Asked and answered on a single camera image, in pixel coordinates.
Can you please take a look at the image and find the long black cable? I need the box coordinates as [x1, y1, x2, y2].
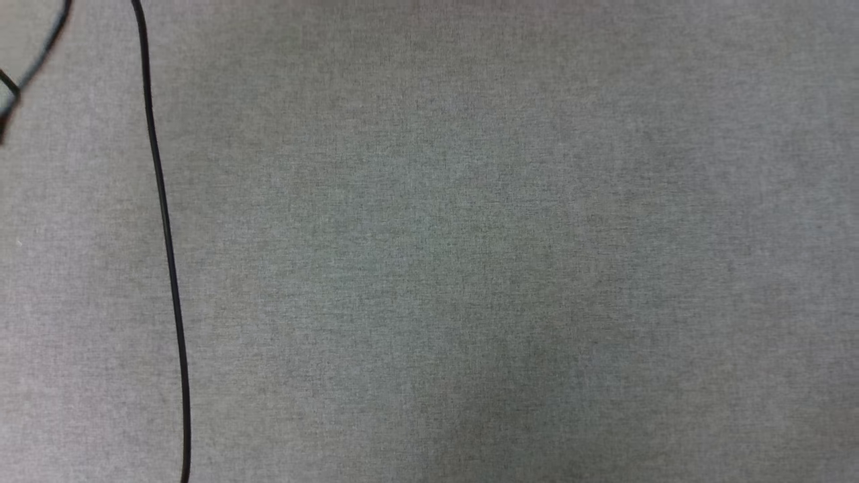
[131, 0, 193, 483]

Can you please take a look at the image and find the short looped black cable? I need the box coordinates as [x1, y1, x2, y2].
[0, 0, 73, 145]

